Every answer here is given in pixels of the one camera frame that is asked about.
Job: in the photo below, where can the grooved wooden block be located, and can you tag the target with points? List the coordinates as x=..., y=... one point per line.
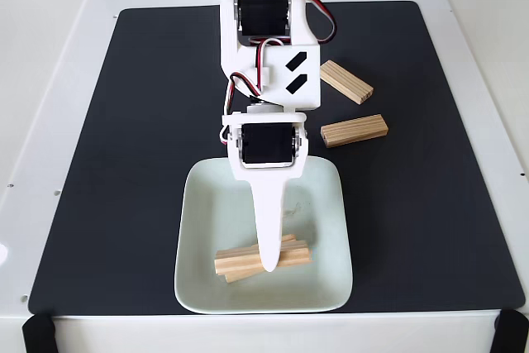
x=347, y=82
x=354, y=130
x=237, y=260
x=237, y=278

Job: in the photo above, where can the pale green square plate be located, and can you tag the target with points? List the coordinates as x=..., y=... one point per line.
x=206, y=212

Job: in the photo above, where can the black table mat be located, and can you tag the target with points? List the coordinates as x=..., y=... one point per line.
x=124, y=163

